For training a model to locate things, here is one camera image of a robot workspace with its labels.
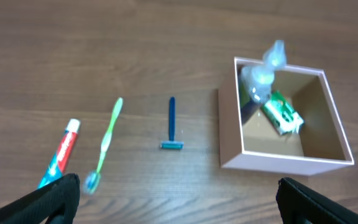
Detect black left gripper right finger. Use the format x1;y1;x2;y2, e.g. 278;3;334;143
276;177;358;224

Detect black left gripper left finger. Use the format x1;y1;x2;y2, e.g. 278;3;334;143
0;173;80;224

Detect green toothbrush with cap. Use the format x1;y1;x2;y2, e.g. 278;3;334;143
83;97;124;195

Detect green soap packet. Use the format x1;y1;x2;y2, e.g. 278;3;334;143
262;91;304;136

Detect blue disposable razor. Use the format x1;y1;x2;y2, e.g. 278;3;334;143
160;96;184;150

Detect bottle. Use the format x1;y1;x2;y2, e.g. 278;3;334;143
239;39;288;125

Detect red Colgate toothpaste tube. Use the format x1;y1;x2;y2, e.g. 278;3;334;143
38;118;81;189

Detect white cardboard box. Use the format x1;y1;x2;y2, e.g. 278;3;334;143
218;57;354;175

